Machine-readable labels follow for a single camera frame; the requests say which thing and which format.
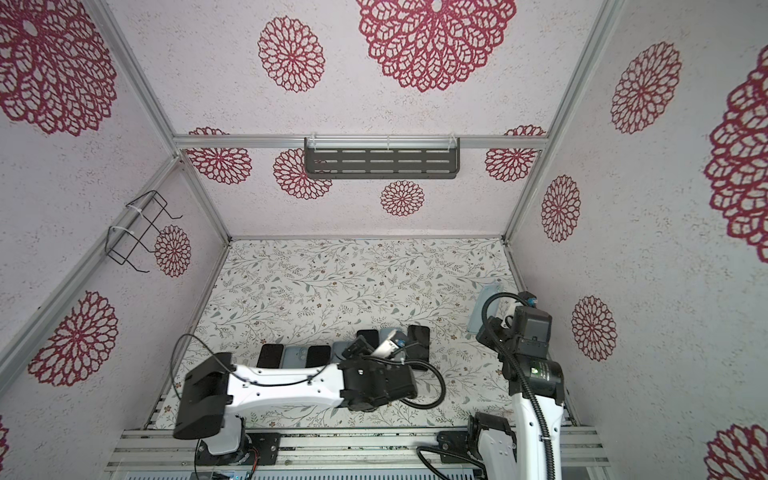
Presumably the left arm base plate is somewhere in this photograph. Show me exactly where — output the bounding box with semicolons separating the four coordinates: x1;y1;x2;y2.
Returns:
194;432;282;467

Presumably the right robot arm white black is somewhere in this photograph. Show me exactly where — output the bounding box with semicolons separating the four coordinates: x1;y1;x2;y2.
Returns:
469;305;565;479

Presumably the light blue phone case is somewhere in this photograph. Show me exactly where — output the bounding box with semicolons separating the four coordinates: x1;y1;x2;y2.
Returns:
377;327;408;360
281;346;308;369
332;341;352;363
466;282;505;336

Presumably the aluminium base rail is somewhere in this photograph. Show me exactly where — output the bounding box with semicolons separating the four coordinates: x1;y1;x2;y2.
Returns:
106;425;610;472

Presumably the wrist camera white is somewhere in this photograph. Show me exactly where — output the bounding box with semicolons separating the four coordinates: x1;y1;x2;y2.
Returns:
371;332;407;359
502;291;538;318

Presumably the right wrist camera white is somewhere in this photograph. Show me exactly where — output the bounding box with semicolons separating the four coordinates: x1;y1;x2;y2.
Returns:
502;291;538;318

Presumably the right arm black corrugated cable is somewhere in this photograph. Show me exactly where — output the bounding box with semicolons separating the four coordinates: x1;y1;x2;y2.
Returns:
415;292;556;480

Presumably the black wire wall basket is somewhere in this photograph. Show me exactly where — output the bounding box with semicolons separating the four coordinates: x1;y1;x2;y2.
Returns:
103;189;182;274

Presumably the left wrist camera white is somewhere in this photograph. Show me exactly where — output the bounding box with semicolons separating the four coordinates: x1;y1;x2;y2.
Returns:
371;332;407;359

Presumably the black phone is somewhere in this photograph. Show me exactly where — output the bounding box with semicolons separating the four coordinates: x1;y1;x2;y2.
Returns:
356;329;380;350
257;343;284;369
405;325;431;372
305;345;332;368

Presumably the dark metal wall shelf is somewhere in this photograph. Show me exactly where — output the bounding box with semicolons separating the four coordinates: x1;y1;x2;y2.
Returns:
303;137;461;180

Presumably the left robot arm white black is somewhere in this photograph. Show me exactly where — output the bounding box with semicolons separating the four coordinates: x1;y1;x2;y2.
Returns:
173;336;418;458

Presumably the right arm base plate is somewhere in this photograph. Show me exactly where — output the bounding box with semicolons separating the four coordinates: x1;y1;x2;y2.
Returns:
436;430;483;465

